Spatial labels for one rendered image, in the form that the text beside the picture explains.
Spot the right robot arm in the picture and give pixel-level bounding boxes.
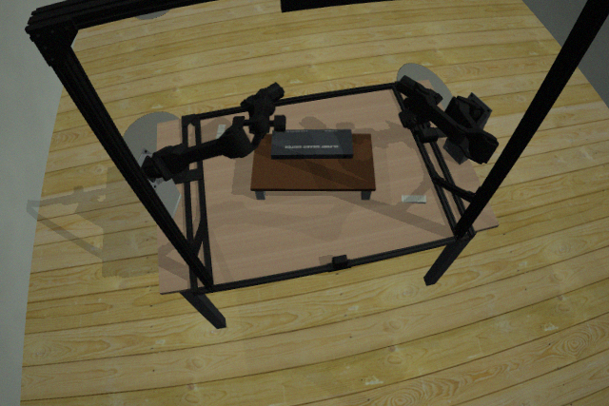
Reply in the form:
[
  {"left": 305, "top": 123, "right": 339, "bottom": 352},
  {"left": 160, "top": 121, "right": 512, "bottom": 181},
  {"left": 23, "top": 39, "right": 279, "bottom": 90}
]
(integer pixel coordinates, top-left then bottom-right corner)
[{"left": 397, "top": 75, "right": 499, "bottom": 164}]

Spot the brown wooden stand with grey legs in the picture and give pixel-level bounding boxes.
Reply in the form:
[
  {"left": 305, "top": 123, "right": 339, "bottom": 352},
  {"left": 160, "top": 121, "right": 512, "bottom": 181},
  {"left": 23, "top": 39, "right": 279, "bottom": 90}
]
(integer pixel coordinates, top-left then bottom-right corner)
[{"left": 250, "top": 134, "right": 376, "bottom": 200}]

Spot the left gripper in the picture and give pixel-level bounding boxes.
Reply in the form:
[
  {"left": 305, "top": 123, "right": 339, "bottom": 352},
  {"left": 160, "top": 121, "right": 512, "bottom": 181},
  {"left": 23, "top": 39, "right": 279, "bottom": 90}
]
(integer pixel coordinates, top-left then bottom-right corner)
[{"left": 232, "top": 113, "right": 286, "bottom": 135}]

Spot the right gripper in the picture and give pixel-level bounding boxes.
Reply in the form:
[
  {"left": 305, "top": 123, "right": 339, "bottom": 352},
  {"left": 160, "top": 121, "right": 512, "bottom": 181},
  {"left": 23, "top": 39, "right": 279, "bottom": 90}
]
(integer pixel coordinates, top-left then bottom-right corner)
[{"left": 403, "top": 97, "right": 439, "bottom": 144}]

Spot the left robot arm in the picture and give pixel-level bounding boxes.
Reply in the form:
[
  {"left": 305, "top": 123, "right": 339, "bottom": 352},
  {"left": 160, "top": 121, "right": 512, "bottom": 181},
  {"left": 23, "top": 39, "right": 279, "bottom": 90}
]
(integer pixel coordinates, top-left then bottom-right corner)
[{"left": 141, "top": 82, "right": 285, "bottom": 183}]

